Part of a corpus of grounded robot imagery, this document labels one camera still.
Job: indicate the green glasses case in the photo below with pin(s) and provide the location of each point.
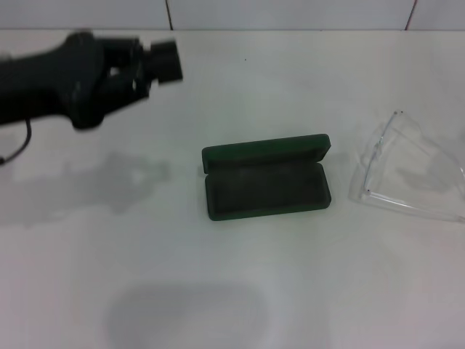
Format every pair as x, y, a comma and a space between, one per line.
269, 196

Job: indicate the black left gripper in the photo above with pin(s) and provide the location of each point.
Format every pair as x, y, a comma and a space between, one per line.
54, 87

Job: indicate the clear plastic glasses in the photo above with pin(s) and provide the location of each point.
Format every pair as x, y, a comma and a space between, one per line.
374, 154

